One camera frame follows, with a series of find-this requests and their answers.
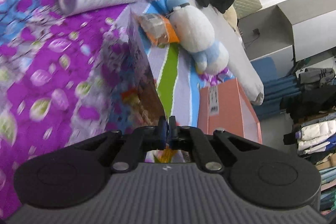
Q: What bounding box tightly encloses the beige pink pillow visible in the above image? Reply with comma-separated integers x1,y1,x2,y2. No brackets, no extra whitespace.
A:
223,5,238,28

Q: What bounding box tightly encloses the colourful floral bed sheet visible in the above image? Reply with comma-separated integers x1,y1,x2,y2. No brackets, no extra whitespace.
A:
0,0,237,217

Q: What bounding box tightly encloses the blue padded board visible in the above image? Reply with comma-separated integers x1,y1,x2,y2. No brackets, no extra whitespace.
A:
252,57,303,121

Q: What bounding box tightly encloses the folded clothes stack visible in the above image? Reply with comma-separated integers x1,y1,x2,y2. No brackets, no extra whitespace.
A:
280,68,335,215

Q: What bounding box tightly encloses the orange clear snack packet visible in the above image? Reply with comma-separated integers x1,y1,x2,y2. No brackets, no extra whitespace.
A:
136,14,180,47

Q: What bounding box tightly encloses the grey white cabinet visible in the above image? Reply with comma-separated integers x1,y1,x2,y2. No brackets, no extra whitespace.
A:
238,0,335,61

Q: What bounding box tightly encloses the red orange snack packet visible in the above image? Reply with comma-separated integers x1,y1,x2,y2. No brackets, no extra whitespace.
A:
99,7,190,164

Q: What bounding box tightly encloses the white blue plush toy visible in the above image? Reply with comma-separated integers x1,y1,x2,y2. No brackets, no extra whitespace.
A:
166,0,229,75

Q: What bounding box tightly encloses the pink cardboard box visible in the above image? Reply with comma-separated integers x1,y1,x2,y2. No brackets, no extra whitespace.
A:
198,79,263,144

